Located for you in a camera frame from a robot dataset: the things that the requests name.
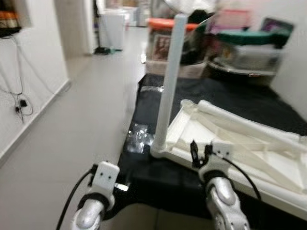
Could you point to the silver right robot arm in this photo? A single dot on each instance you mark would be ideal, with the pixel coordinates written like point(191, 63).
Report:
point(223, 201)

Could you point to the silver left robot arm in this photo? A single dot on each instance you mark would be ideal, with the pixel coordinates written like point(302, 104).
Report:
point(88, 218)

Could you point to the crumpled clear tape patch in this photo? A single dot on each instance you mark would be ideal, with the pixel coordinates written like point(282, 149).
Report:
point(138, 139)

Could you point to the white plastic table top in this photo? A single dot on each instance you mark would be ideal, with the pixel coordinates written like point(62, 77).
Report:
point(268, 163)

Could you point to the black tablecloth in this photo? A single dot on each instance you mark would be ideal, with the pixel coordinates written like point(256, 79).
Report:
point(240, 91)

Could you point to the flat clear tape patch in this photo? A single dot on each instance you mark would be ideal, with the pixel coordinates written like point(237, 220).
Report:
point(153, 88)

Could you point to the beige padded base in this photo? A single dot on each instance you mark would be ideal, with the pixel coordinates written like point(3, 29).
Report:
point(192, 71)

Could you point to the black round pan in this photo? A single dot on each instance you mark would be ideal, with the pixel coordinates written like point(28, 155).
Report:
point(240, 76)

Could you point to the shiny black bag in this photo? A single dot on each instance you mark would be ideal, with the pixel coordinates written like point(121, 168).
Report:
point(194, 48)

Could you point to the clear plastic storage box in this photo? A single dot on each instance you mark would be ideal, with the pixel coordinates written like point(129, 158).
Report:
point(254, 57)

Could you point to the orange lid storage box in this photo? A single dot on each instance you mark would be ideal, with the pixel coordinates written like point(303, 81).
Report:
point(160, 45)

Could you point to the green round lid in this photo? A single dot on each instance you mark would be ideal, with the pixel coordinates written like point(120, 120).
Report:
point(249, 38)

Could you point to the black floor mop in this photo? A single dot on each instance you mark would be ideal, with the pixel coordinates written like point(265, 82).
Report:
point(103, 50)

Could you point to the pink storage box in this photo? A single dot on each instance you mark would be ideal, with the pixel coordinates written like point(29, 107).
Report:
point(235, 19)

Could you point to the white appliance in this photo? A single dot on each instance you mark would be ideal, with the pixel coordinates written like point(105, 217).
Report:
point(112, 31)

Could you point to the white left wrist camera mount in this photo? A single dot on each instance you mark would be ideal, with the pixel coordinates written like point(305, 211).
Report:
point(105, 175)

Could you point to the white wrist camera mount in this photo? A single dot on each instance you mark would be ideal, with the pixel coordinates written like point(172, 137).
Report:
point(221, 149)
point(105, 175)

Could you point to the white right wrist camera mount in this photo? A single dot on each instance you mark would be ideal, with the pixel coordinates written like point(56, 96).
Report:
point(221, 149)

